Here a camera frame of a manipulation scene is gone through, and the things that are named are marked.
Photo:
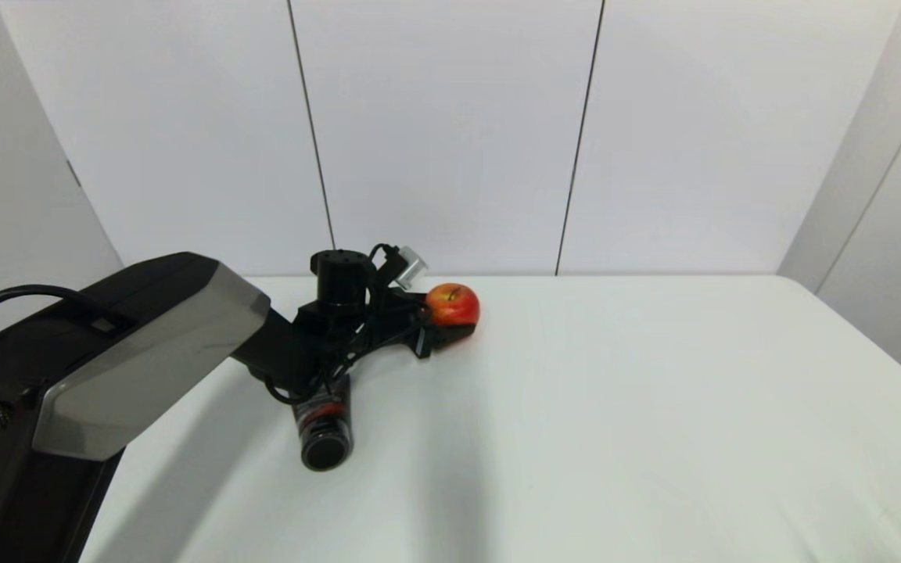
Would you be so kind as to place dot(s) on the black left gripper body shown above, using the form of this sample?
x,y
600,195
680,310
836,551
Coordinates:
x,y
388,317

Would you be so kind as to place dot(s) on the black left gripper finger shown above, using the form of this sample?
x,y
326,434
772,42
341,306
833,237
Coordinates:
x,y
447,335
417,302

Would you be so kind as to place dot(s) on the red yellow apple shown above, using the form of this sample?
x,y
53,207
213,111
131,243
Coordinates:
x,y
454,306

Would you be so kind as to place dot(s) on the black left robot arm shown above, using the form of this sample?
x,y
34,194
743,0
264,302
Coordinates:
x,y
145,336

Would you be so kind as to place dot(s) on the black cosmetic tube red print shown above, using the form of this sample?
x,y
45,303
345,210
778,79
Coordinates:
x,y
327,438

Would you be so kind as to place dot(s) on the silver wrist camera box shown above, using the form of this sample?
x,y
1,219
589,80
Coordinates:
x,y
410,266

